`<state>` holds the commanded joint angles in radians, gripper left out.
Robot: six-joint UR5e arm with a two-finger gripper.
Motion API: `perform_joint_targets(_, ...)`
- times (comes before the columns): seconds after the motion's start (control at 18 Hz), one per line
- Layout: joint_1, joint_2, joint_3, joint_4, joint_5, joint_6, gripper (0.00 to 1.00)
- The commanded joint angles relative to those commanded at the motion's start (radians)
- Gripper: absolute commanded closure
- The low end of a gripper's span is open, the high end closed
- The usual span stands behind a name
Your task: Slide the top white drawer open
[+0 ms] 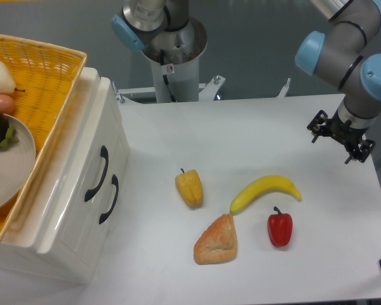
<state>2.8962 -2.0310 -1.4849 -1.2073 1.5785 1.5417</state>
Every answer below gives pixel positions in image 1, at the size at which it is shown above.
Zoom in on white drawer cabinet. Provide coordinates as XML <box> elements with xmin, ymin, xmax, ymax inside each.
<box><xmin>0</xmin><ymin>66</ymin><xmax>130</xmax><ymax>285</ymax></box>

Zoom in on yellow bell pepper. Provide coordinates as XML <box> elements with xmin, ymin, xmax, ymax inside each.
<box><xmin>175</xmin><ymin>168</ymin><xmax>203</xmax><ymax>208</ymax></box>

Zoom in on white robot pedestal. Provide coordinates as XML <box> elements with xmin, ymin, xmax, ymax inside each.
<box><xmin>142</xmin><ymin>17</ymin><xmax>208</xmax><ymax>103</ymax></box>

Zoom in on triangular pastry bread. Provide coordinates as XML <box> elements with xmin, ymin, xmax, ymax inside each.
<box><xmin>193</xmin><ymin>213</ymin><xmax>238</xmax><ymax>265</ymax></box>

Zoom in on yellow woven basket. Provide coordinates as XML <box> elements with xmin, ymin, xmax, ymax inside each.
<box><xmin>0</xmin><ymin>34</ymin><xmax>87</xmax><ymax>243</ymax></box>

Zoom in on red bell pepper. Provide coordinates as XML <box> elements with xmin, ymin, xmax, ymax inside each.
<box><xmin>267</xmin><ymin>207</ymin><xmax>293</xmax><ymax>247</ymax></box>

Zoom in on grey plate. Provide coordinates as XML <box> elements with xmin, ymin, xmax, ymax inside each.
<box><xmin>0</xmin><ymin>116</ymin><xmax>36</xmax><ymax>208</ymax></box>

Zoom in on brown egg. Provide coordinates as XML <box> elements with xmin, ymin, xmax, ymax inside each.
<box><xmin>0</xmin><ymin>94</ymin><xmax>15</xmax><ymax>115</ymax></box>

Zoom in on yellow banana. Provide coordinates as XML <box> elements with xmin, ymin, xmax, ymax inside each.
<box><xmin>229</xmin><ymin>175</ymin><xmax>302</xmax><ymax>215</ymax></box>

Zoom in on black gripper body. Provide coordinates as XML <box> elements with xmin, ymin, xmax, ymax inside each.
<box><xmin>327</xmin><ymin>114</ymin><xmax>364</xmax><ymax>149</ymax></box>

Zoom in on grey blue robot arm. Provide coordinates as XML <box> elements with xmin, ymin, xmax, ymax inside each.
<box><xmin>111</xmin><ymin>1</ymin><xmax>381</xmax><ymax>162</ymax></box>

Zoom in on white drawer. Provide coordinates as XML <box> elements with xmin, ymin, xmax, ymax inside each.
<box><xmin>78</xmin><ymin>129</ymin><xmax>130</xmax><ymax>283</ymax></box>
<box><xmin>36</xmin><ymin>78</ymin><xmax>123</xmax><ymax>254</ymax></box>

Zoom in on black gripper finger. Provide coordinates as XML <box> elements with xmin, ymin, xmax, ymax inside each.
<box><xmin>307</xmin><ymin>110</ymin><xmax>330</xmax><ymax>143</ymax></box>
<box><xmin>344</xmin><ymin>139</ymin><xmax>375</xmax><ymax>164</ymax></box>

